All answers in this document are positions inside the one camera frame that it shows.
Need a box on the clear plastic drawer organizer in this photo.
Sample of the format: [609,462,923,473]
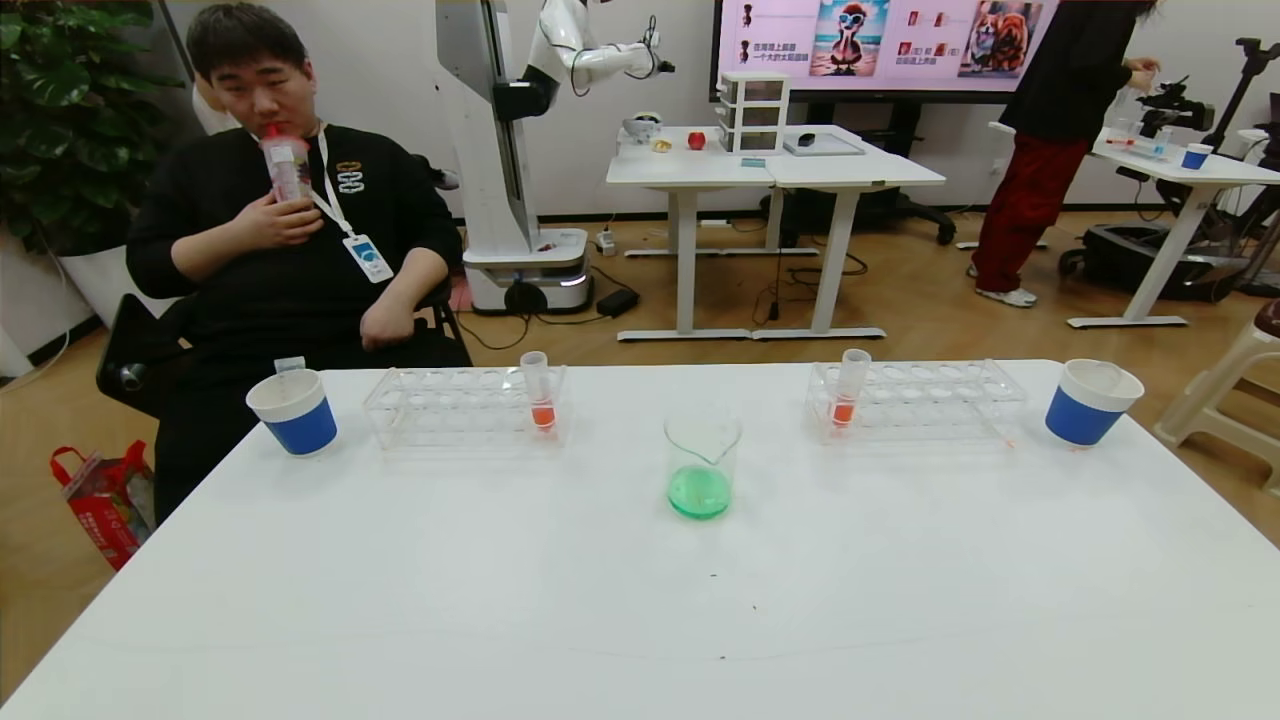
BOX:
[717,70,791,156]

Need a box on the red shopping bag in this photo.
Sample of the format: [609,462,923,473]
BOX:
[51,441,156,573]

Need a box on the white cup with blue sleeve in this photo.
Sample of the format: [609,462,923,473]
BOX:
[246,369,339,458]
[1044,359,1146,448]

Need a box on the man's left hand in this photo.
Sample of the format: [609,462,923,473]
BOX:
[360,300,419,351]

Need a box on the clear glass beaker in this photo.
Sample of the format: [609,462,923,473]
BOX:
[663,405,743,521]

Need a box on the green leafy plant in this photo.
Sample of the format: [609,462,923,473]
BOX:
[0,0,186,256]

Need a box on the large wall display screen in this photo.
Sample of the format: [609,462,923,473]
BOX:
[708,0,1061,105]

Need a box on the plastic drink cup pink lid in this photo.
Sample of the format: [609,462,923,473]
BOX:
[260,125,313,206]

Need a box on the black chair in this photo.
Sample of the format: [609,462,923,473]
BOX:
[96,292,473,419]

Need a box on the test tube with yellow pigment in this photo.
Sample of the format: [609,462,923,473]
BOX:
[1073,358,1128,392]

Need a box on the person in white shirt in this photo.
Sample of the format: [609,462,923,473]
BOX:
[190,75,246,136]

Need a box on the long white table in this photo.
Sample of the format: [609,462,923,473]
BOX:
[955,120,1280,330]

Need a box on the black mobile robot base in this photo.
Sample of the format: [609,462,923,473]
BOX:
[1058,221,1251,303]

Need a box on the white planter pot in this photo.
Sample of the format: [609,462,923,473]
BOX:
[58,245,151,326]

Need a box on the white blue lanyard badge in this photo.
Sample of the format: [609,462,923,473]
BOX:
[342,233,395,284]

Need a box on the man's right hand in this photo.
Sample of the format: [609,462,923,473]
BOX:
[230,190,326,249]

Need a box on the man in black sweater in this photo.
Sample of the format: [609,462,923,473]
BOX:
[125,0,473,526]

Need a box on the test tube with orange pigment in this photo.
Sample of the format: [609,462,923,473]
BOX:
[831,348,873,431]
[519,351,557,433]

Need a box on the white robot tower with base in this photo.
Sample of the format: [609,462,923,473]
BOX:
[432,0,596,317]

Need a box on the black tripod stand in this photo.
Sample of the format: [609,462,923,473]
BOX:
[1200,37,1280,151]

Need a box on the grey flat tray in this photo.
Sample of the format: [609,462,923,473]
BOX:
[782,132,866,158]

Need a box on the white standing desk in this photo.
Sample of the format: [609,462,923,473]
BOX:
[752,124,947,340]
[605,124,776,343]

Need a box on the clear plastic test tube rack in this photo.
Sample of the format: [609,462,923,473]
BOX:
[805,359,1029,444]
[363,365,571,449]

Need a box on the person in red trousers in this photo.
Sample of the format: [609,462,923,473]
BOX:
[965,0,1163,309]

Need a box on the black floor cable bundle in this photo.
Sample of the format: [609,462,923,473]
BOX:
[748,247,871,325]

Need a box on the beige plastic stool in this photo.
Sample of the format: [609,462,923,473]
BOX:
[1153,300,1280,496]

